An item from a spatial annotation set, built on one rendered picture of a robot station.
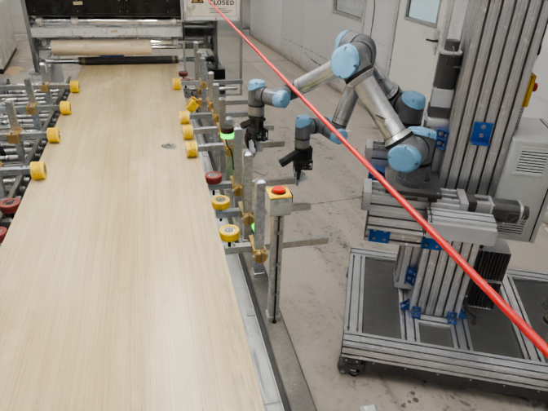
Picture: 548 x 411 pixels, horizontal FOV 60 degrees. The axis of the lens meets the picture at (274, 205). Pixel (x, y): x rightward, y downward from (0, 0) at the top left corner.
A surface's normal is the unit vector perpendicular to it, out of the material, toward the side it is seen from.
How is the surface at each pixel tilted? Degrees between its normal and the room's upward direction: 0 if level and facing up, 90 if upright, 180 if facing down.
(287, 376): 0
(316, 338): 0
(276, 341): 0
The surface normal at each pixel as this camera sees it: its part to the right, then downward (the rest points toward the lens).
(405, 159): -0.47, 0.50
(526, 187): -0.19, 0.47
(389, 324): 0.04, -0.87
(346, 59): -0.61, 0.28
